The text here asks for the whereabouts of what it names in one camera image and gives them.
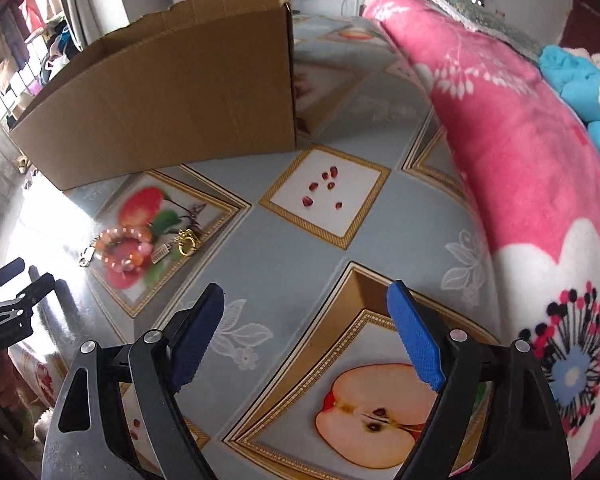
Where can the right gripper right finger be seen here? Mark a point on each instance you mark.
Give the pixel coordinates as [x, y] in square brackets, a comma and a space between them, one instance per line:
[522, 437]

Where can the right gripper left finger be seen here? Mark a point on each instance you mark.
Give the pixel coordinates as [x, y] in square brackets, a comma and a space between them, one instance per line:
[89, 436]

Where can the fruit pattern tablecloth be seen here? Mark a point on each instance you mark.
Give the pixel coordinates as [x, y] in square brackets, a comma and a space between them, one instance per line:
[306, 376]

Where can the hanging clothes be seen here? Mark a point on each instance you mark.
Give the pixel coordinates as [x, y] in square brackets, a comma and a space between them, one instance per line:
[35, 44]

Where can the pink floral blanket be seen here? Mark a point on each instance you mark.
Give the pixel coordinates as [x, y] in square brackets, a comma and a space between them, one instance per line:
[533, 175]

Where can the brown cardboard box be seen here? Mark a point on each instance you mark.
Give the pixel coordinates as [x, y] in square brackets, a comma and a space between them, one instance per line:
[204, 79]

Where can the blue quilt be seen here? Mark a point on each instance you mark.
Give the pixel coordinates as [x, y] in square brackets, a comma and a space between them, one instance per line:
[577, 81]

